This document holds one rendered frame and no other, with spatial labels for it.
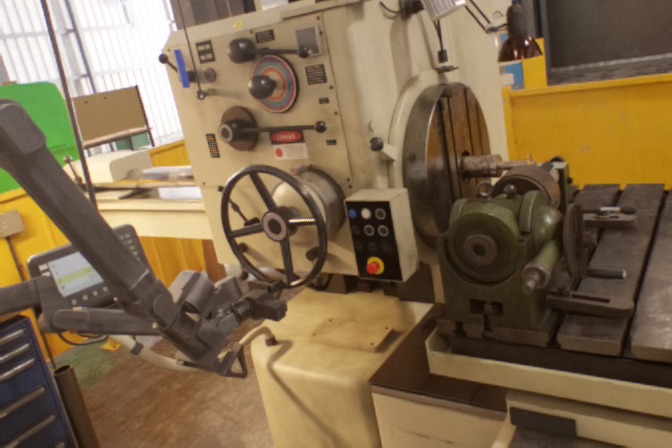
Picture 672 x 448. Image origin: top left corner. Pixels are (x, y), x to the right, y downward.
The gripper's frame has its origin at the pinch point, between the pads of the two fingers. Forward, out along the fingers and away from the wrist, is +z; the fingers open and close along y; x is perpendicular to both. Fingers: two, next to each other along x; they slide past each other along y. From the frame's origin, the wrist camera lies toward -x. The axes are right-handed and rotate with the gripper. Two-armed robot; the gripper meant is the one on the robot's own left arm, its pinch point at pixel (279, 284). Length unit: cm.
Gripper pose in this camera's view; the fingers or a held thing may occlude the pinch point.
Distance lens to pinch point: 169.6
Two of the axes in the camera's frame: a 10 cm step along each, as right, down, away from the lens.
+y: -0.8, -9.4, -3.2
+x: -8.5, -1.0, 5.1
